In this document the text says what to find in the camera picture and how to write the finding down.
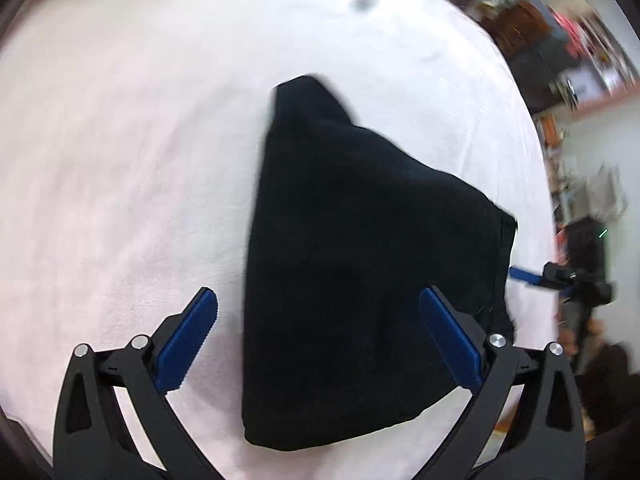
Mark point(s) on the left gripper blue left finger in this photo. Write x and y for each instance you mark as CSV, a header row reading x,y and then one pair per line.
x,y
91,437

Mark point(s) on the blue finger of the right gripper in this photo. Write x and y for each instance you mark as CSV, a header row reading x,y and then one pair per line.
x,y
524,276

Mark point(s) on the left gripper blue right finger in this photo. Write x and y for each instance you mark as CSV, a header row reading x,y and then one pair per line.
x,y
546,439

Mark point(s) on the black pants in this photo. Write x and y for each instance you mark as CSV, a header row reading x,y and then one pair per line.
x,y
347,232

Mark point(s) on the dark grey cabinet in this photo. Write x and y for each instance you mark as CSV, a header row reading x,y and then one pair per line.
x,y
536,68

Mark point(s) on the wooden chair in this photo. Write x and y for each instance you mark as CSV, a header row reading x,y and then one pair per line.
x,y
518,28

